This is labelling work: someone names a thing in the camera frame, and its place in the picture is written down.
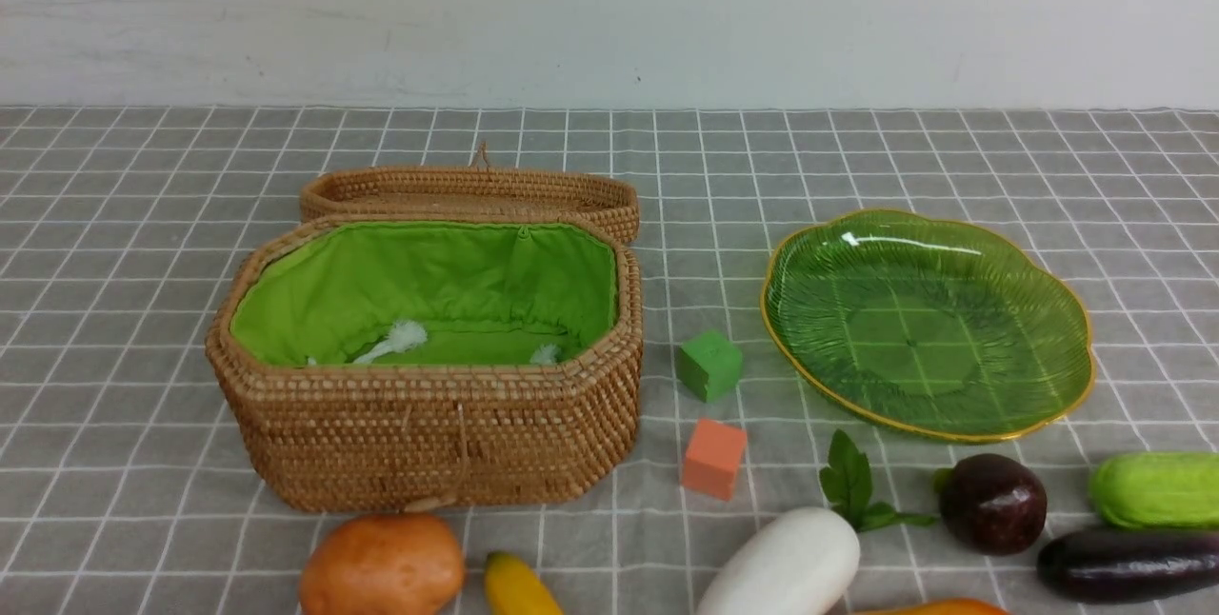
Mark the yellow banana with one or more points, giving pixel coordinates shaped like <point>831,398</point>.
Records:
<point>511,587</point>

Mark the white radish with green leaves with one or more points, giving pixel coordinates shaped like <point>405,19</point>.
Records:
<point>804,561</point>

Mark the brown potato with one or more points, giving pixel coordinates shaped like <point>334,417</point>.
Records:
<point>384,564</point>

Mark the dark purple eggplant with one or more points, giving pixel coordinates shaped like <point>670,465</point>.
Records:
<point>1104,565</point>

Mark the green foam cube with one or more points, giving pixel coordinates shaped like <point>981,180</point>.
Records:
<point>710,365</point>

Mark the woven wicker basket lid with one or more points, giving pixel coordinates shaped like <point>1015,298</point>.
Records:
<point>477,188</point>

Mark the orange foam cube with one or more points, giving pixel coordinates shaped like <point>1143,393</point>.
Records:
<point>713,459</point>

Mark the woven wicker basket green lining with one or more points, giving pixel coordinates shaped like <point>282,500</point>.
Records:
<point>402,362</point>

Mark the green glass leaf plate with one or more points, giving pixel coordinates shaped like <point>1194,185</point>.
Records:
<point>931,327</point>

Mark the dark purple round fruit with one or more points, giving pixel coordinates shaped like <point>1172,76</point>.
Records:
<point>992,504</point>

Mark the orange carrot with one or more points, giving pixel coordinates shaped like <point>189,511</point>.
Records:
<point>954,606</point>

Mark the grey checked tablecloth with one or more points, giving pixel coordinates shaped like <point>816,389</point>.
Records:
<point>127,490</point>

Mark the light green cucumber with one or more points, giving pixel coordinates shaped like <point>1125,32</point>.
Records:
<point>1157,489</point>

